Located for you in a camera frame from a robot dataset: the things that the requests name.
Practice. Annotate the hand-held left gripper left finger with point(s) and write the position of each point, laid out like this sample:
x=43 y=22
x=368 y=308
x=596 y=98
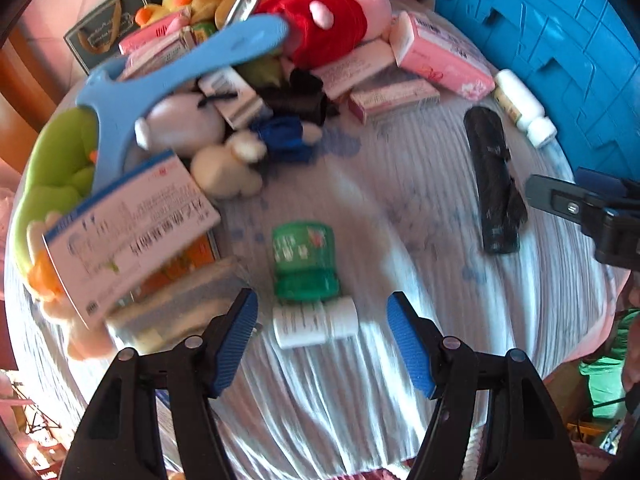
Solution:
x=232 y=340

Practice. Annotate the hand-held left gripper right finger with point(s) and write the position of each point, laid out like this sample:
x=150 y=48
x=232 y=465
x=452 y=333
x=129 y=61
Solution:
x=412 y=347

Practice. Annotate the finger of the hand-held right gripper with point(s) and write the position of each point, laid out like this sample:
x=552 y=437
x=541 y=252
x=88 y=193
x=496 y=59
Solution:
x=600 y=182
x=555 y=197

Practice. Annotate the white pill bottle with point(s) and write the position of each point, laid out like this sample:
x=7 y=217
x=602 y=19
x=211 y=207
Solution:
x=312 y=322

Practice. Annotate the blue plastic crate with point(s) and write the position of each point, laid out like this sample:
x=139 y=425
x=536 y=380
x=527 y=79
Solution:
x=525 y=20

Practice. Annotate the black folded umbrella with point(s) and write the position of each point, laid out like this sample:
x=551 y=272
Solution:
x=492 y=180

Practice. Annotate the white bottle yellow label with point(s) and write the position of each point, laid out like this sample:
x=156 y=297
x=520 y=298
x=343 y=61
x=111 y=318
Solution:
x=522 y=105

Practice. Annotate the green plastic bottle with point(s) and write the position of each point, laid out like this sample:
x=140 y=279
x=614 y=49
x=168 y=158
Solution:
x=302 y=255

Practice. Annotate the white blue medicine box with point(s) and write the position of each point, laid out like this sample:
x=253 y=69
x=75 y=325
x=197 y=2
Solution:
x=130 y=230

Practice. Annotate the green cloth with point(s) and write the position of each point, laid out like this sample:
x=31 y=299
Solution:
x=602 y=385

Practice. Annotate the pink pack white label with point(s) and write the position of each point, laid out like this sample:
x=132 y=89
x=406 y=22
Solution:
x=440 y=55

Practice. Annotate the slim pink carton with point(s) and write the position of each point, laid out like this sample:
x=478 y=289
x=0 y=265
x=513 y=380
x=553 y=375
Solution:
x=395 y=100

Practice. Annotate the white plush dog blue shirt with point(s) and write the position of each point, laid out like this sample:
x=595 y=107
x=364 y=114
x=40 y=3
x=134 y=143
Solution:
x=185 y=122

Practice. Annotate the pale pink carton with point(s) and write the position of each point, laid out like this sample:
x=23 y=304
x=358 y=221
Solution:
x=355 y=67

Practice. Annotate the lime green plush toy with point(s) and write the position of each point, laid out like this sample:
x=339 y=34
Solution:
x=50 y=180

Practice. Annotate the small white medicine box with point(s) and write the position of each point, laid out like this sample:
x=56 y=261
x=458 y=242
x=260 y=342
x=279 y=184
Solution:
x=235 y=95

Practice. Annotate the black cloth bundle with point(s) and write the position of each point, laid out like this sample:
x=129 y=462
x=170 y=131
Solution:
x=295 y=95

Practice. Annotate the slim white medicine box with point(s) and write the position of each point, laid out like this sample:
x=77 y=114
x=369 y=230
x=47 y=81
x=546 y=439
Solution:
x=155 y=57

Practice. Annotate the pink pig plush red dress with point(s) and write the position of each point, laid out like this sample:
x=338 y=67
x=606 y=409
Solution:
x=310 y=25

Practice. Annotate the small green box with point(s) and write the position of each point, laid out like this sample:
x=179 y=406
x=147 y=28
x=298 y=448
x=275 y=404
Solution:
x=202 y=30

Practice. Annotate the pink tissue packet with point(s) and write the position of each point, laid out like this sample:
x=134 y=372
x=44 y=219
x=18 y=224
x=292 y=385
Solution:
x=155 y=32

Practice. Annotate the silver foil pack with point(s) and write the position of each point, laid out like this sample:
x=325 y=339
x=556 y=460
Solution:
x=240 y=7

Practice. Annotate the dark gift bag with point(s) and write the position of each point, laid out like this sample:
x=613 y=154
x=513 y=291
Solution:
x=105 y=30

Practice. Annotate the yellow duck plush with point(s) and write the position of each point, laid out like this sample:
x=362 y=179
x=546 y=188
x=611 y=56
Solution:
x=150 y=15

